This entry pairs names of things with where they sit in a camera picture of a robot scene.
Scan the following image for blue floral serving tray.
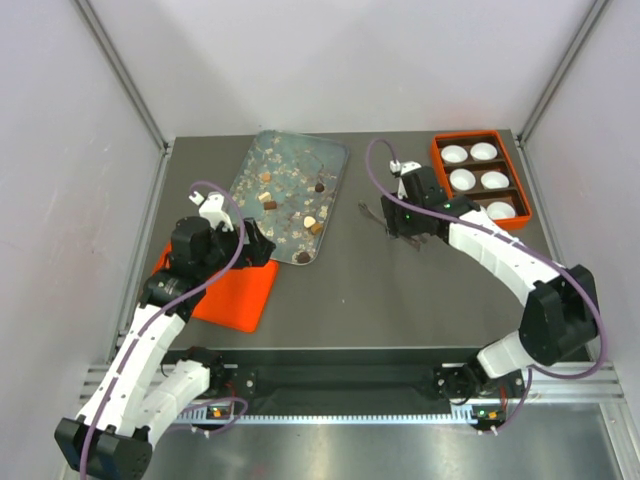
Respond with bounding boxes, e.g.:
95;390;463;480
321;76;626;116
230;130;350;265

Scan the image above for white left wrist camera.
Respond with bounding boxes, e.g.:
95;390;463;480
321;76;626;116
189;191;234;232

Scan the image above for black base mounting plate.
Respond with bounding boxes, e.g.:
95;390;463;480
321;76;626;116
164;348;531;416

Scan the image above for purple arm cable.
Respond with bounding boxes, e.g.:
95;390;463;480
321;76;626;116
366;138;609;436
79;180;249;475

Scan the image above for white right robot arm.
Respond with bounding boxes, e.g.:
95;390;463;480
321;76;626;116
381;160;599;396

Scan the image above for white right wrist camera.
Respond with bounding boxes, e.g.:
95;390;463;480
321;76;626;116
389;159;422;200

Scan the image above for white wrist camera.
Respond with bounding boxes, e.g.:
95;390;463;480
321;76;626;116
189;191;234;232
389;159;422;200

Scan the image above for aluminium slotted rail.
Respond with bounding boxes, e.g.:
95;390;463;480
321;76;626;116
79;362;626;426

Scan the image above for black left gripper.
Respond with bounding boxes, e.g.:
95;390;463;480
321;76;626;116
198;217;275;279

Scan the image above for dark truffle chocolate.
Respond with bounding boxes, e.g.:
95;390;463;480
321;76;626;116
296;252;311;264

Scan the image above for white paper cup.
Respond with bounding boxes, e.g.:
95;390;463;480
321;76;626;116
470;142;498;161
449;168;476;192
481;171;510;190
440;145;469;165
486;201;516;221

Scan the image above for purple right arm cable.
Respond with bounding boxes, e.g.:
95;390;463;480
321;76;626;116
366;138;609;436

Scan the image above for metal serving tongs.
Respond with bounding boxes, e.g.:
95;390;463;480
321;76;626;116
357;201;427;251

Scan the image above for orange box lid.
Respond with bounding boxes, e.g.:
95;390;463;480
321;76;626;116
143;246;278;333

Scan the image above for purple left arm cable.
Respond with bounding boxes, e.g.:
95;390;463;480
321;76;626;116
79;180;249;475

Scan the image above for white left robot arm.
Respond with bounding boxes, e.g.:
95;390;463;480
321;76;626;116
54;216;276;479

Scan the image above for white heart chocolate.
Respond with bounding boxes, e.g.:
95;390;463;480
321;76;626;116
303;216;316;228

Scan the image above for orange chocolate box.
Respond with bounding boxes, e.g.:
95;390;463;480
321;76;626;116
430;130;532;231

